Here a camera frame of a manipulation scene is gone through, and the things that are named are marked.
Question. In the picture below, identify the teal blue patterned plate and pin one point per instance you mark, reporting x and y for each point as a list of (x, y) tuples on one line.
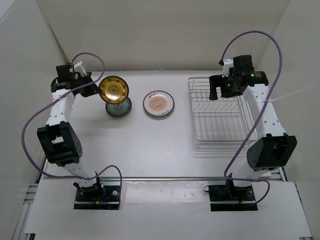
[(119, 109)]

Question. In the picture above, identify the white plate orange sunburst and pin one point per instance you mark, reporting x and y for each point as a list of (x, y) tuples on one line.
[(158, 103)]

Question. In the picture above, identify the yellow brown plate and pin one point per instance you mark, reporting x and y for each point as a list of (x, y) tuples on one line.
[(113, 89)]

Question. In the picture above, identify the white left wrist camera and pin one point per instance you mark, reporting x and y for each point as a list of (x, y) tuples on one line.
[(79, 68)]

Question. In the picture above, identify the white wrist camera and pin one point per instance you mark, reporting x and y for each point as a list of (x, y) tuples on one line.
[(226, 64), (79, 68)]

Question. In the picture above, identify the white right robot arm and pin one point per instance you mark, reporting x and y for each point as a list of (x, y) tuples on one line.
[(273, 147)]

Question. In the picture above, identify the white zip tie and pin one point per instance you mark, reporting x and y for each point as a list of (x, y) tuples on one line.
[(286, 95)]

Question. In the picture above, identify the silver wire dish rack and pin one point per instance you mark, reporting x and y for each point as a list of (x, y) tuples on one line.
[(223, 122)]

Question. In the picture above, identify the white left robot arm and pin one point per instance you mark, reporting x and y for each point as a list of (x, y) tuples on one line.
[(58, 139)]

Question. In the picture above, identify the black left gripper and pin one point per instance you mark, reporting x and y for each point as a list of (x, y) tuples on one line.
[(93, 89)]

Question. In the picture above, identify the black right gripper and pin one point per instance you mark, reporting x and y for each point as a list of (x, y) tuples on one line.
[(218, 81)]

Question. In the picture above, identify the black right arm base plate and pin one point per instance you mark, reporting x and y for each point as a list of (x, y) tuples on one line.
[(231, 199)]

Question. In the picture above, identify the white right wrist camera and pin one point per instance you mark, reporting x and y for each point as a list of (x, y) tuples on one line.
[(226, 64)]

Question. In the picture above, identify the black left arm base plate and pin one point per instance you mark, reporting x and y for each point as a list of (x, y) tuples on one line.
[(107, 197)]

